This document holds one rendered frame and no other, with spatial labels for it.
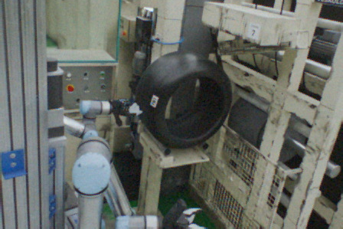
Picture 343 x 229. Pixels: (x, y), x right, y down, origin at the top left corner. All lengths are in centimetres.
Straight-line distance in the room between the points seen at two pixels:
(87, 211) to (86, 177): 16
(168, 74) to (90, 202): 92
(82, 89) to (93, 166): 147
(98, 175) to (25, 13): 56
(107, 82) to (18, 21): 144
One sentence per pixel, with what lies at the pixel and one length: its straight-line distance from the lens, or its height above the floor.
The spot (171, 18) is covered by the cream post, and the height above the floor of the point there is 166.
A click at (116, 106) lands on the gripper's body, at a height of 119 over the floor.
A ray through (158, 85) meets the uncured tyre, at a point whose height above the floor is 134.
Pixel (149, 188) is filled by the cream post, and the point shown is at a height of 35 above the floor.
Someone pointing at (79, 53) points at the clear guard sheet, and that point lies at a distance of 239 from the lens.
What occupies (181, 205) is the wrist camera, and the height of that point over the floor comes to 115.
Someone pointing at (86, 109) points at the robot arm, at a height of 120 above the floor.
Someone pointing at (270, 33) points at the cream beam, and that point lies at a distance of 181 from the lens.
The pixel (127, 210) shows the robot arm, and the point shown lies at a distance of 140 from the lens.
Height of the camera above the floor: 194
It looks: 21 degrees down
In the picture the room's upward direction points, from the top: 7 degrees clockwise
